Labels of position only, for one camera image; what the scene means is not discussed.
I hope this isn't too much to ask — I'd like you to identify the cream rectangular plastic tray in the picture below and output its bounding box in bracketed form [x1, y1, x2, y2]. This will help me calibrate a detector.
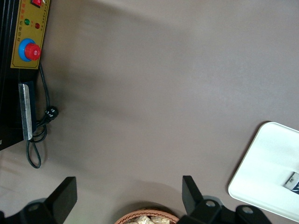
[228, 120, 299, 221]

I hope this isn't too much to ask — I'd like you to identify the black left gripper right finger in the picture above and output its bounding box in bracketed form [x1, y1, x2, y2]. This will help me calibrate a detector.
[178, 175, 271, 224]

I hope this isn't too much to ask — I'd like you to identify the black machine yellow control panel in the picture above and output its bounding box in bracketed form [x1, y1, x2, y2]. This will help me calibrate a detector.
[0, 0, 51, 151]

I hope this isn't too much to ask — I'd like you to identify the small black snack box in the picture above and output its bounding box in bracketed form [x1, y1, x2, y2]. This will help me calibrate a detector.
[283, 171, 299, 195]

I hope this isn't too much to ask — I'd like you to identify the round brown wicker bowl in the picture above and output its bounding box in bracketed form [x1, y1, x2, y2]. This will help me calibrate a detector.
[114, 208, 180, 224]

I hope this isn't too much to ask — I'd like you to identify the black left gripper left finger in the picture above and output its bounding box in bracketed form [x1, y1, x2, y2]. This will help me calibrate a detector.
[0, 176, 78, 224]

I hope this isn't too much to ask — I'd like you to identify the wrapped beige cracker packet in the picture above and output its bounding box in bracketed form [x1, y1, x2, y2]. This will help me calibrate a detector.
[132, 216, 152, 224]
[149, 216, 170, 224]

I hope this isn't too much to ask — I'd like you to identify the black power cable with plug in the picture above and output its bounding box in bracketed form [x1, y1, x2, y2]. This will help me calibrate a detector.
[26, 63, 59, 169]

